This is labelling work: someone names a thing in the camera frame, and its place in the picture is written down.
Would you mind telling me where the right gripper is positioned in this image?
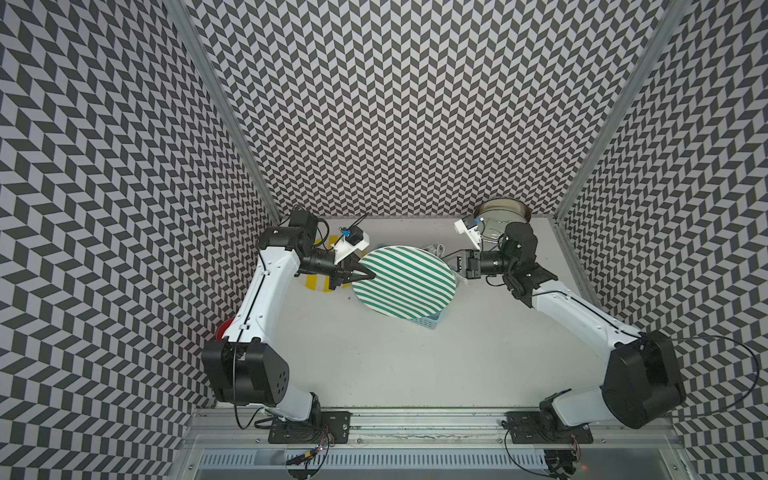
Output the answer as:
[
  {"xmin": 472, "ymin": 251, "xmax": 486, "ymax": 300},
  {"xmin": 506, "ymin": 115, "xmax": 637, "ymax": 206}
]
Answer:
[{"xmin": 432, "ymin": 248, "xmax": 515, "ymax": 281}]

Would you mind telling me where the grey striped cloth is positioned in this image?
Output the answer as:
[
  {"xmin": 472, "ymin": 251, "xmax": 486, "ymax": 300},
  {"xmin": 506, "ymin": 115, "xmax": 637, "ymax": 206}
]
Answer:
[{"xmin": 421, "ymin": 243, "xmax": 469, "ymax": 285}]

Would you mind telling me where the green striped plate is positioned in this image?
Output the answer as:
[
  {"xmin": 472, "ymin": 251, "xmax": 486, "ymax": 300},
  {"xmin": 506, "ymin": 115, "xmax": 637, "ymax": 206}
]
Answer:
[{"xmin": 352, "ymin": 245, "xmax": 457, "ymax": 323}]

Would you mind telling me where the yellow striped plate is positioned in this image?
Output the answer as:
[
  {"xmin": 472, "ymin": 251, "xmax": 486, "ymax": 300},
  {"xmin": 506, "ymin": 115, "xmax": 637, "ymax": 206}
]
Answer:
[{"xmin": 305, "ymin": 235, "xmax": 348, "ymax": 292}]

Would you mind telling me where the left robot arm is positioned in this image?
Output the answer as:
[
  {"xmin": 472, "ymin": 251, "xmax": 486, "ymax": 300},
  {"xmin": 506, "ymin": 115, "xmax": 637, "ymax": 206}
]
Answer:
[{"xmin": 202, "ymin": 207, "xmax": 375, "ymax": 427}]

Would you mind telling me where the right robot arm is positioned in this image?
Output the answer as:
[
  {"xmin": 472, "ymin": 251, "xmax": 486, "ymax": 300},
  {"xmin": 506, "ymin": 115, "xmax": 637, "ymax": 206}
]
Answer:
[{"xmin": 449, "ymin": 216, "xmax": 686, "ymax": 433}]

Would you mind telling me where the round metal dish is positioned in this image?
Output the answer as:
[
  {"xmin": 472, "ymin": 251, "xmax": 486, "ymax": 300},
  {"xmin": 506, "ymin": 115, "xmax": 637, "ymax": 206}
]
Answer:
[{"xmin": 473, "ymin": 198, "xmax": 532, "ymax": 229}]

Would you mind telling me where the light blue plastic basket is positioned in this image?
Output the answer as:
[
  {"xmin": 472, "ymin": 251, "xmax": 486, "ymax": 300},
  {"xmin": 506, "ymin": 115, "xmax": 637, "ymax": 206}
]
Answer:
[{"xmin": 409, "ymin": 309, "xmax": 446, "ymax": 330}]

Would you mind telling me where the red emergency button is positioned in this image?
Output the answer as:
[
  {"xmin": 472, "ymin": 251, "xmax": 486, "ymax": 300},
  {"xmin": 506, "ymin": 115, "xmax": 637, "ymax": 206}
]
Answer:
[{"xmin": 216, "ymin": 318, "xmax": 234, "ymax": 341}]

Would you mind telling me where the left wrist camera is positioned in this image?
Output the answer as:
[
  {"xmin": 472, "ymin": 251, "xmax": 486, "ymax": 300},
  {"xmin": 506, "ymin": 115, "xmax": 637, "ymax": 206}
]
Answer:
[{"xmin": 333, "ymin": 225, "xmax": 370, "ymax": 265}]

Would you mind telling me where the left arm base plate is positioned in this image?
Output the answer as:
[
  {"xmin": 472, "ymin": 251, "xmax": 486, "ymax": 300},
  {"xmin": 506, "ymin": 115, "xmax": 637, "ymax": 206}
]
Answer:
[{"xmin": 268, "ymin": 410, "xmax": 352, "ymax": 446}]

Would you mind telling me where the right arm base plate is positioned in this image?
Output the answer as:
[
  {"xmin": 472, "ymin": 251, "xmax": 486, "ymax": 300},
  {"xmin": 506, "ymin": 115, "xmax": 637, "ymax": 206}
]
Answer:
[{"xmin": 502, "ymin": 410, "xmax": 594, "ymax": 445}]

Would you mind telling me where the aluminium front rail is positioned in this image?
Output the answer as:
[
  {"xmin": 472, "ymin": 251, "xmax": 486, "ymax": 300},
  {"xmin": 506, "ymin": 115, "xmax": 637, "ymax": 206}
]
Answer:
[{"xmin": 181, "ymin": 407, "xmax": 683, "ymax": 449}]

